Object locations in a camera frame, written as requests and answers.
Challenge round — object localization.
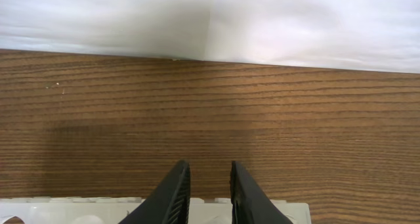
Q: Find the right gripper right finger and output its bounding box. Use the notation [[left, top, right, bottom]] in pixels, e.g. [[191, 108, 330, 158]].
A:
[[229, 160, 295, 224]]

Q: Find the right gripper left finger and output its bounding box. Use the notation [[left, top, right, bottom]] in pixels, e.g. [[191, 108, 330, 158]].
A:
[[117, 160, 192, 224]]

